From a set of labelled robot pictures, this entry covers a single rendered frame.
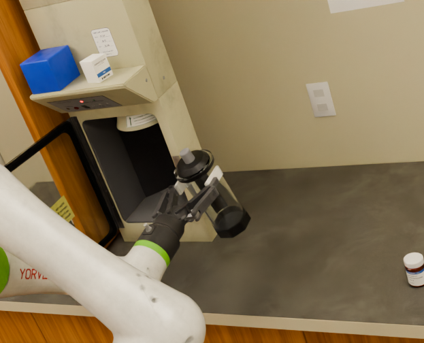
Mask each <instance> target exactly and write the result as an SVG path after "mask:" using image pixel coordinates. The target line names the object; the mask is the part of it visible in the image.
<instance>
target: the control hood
mask: <svg viewBox="0 0 424 343"><path fill-rule="evenodd" d="M112 73H113V75H112V76H110V77H109V78H107V79H105V80H104V81H103V82H101V83H88V82H87V80H86V77H85V75H84V74H80V76H78V77H77V78H76V79H75V80H74V81H72V82H71V83H70V84H68V85H67V86H66V87H65V88H64V89H62V90H61V91H55V92H50V93H40V94H35V95H34V94H32V95H31V96H30V99H31V100H32V101H34V102H37V103H39V104H42V105H44V106H46V107H48V108H50V109H53V110H55V111H57V112H60V113H68V112H67V111H65V110H62V109H60V108H58V107H56V106H53V105H51V104H49V103H48V102H53V101H63V100H69V99H79V98H85V97H96V96H102V95H103V96H104V97H107V98H108V99H111V100H112V101H115V102H116V103H119V104H121V106H128V105H139V104H145V103H154V102H155V101H156V100H157V99H158V97H157V94H156V92H155V89H154V86H153V84H152V81H151V79H150V76H149V73H148V70H147V68H146V66H145V65H140V66H135V67H126V68H121V69H112ZM121 106H116V107H121ZM110 108H115V107H110ZM98 109H103V108H98ZM74 112H79V111H74Z"/></svg>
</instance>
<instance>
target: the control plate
mask: <svg viewBox="0 0 424 343"><path fill-rule="evenodd" d="M92 99H95V100H96V101H93V100H92ZM80 101H83V102H80ZM48 103H49V104H51V105H53V106H56V107H58V108H60V109H62V110H65V111H67V112H74V111H80V110H91V109H98V108H109V107H116V106H121V104H119V103H116V102H115V101H112V100H111V99H108V98H107V97H104V96H103V95H102V96H96V97H85V98H79V99H69V100H63V101H53V102H48ZM106 103H108V104H109V105H106ZM99 104H101V106H99ZM81 105H86V106H88V107H90V108H83V107H82V106H81ZM92 105H94V107H92ZM74 107H78V108H79V109H78V110H76V109H74ZM66 108H69V109H70V110H68V109H66Z"/></svg>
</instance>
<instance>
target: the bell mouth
mask: <svg viewBox="0 0 424 343"><path fill-rule="evenodd" d="M157 123H158V120H157V118H156V117H155V116H154V115H153V114H138V115H131V116H119V117H117V124H116V127H117V129H119V130H121V131H137V130H140V129H145V128H147V127H150V126H153V125H155V124H157Z"/></svg>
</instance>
